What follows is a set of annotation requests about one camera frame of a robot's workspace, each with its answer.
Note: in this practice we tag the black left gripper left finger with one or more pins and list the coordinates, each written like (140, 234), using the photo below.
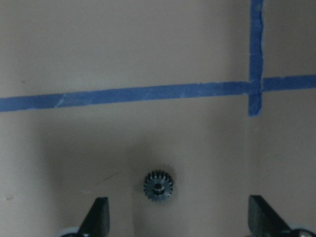
(97, 221)

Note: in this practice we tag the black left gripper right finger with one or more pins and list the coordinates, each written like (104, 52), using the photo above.
(263, 221)

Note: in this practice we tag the small black bearing gear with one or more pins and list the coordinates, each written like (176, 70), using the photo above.
(158, 186)

